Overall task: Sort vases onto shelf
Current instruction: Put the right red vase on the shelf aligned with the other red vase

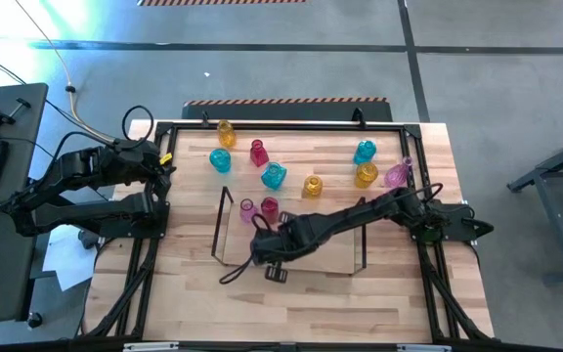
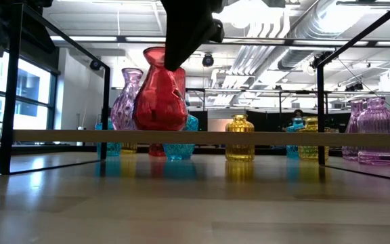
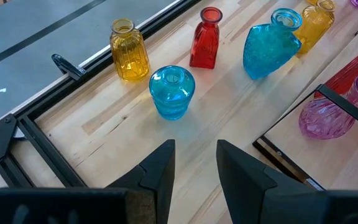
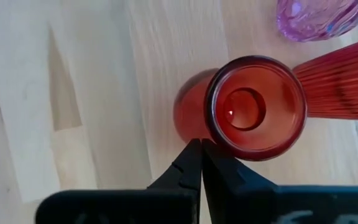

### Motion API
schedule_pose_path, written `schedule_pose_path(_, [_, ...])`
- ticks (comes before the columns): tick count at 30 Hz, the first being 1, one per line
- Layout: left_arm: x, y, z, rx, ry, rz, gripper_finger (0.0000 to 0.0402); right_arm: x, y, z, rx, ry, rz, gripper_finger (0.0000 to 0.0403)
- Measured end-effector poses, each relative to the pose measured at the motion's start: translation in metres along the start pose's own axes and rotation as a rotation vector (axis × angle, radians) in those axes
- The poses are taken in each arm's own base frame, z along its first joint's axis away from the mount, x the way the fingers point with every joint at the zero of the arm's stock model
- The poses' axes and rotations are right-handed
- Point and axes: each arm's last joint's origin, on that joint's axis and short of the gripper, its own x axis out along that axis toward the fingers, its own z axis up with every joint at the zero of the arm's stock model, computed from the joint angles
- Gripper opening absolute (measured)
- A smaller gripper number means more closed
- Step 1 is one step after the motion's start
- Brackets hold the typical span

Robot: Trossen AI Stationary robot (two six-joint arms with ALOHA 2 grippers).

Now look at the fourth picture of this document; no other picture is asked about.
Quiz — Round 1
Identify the red flared cone glass vase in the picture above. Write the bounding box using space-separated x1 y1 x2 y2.
172 55 308 162

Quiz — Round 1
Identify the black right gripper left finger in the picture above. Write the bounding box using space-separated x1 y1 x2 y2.
35 138 203 224

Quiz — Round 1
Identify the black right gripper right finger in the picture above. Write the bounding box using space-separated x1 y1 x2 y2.
201 138 358 224

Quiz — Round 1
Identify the purple dimpled flared glass vase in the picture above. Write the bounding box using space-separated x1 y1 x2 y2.
275 0 358 43

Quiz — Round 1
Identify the red ribbed cylinder glass vase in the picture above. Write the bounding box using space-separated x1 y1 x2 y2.
292 35 358 121

